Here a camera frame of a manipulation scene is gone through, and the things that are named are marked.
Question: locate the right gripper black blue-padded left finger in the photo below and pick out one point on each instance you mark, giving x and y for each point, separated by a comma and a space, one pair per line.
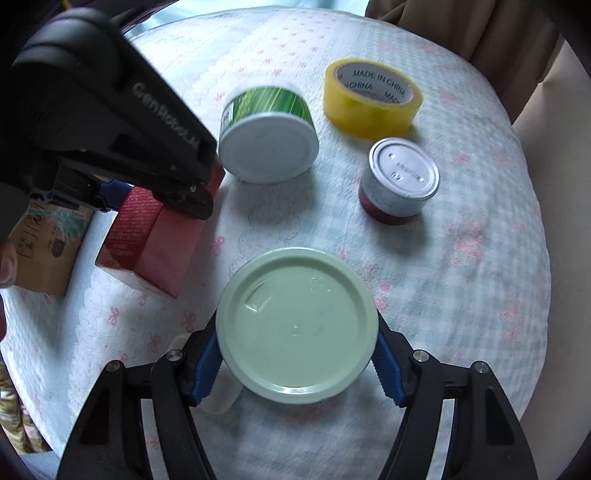
107, 440

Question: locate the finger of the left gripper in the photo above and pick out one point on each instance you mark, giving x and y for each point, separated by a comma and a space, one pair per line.
74, 189

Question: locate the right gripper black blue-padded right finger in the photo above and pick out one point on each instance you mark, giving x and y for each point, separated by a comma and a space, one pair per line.
487, 440

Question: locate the red carton box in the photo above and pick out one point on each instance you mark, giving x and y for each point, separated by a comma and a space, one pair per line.
149, 246

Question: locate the white earbuds case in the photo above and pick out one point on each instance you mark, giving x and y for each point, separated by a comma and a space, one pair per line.
224, 389

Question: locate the green striped white-lid jar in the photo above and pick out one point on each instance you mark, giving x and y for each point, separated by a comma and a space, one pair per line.
267, 134

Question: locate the pale green lid jar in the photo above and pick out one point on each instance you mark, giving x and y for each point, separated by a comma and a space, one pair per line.
296, 325

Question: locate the person's left hand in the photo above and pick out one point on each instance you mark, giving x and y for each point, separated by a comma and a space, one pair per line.
9, 267

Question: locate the open cardboard box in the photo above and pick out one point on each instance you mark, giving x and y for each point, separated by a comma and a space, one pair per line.
47, 241

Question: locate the checkered floral bed sheet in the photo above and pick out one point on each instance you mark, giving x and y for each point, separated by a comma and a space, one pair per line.
467, 280

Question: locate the small silver-lid jar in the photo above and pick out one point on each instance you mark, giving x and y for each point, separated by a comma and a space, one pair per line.
400, 178

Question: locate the yellow tape roll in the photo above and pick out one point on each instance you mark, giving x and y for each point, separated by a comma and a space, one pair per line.
370, 100

